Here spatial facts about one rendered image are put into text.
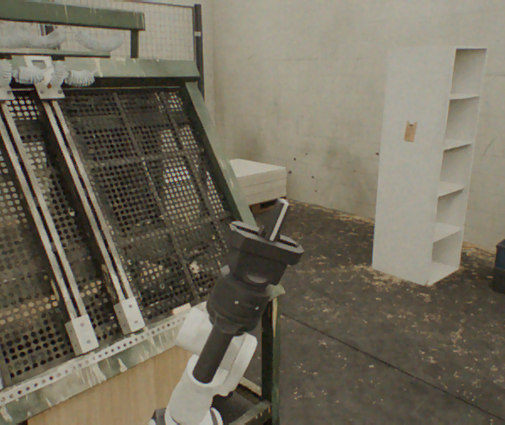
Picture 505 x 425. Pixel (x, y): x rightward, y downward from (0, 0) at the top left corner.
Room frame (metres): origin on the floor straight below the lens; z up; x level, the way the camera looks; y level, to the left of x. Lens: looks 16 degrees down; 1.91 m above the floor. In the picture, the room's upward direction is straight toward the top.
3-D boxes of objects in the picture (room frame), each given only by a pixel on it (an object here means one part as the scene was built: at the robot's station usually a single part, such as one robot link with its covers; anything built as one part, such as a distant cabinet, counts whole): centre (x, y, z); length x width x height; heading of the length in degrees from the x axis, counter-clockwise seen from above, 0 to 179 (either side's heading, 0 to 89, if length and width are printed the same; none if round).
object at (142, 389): (1.97, 0.55, 0.52); 0.90 x 0.02 x 0.55; 136
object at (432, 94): (4.60, -1.56, 1.03); 0.61 x 0.58 x 2.05; 134
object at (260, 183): (6.50, 0.80, 0.28); 2.45 x 1.03 x 0.56; 134
